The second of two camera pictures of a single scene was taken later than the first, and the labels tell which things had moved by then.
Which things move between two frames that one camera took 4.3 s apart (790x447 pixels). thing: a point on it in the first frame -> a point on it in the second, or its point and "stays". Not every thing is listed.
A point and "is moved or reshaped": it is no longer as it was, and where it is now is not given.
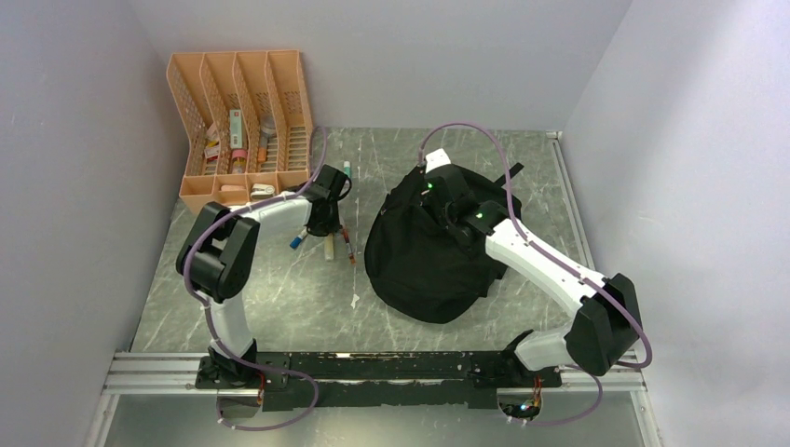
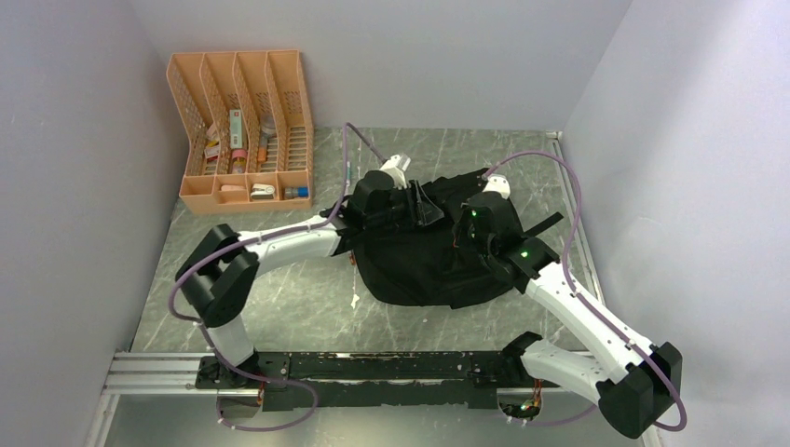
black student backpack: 425,260 is moved or reshaped
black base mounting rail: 376,379 stays
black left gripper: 331,227 -> 421,209
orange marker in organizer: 262,149 stays
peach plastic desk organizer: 243,123 stays
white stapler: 261,192 stays
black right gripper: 427,195 -> 466,214
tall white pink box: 236,128 stays
